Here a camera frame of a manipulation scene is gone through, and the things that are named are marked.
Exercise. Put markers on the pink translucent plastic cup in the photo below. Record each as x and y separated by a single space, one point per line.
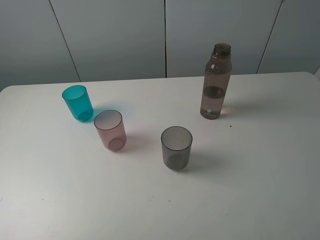
110 127

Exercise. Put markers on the grey translucent plastic cup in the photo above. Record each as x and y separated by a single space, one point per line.
176 143

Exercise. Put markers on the teal translucent plastic cup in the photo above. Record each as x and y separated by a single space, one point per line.
78 102

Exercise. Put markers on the brown translucent water bottle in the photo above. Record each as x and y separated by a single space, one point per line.
216 79

